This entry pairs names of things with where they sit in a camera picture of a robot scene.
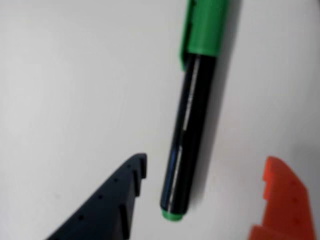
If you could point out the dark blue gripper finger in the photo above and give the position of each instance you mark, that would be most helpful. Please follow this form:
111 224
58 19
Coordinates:
105 207

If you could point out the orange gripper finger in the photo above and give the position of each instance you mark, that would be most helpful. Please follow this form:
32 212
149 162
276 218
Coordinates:
285 205

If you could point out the green capped black marker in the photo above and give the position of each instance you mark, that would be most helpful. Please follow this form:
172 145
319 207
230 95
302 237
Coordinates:
192 112

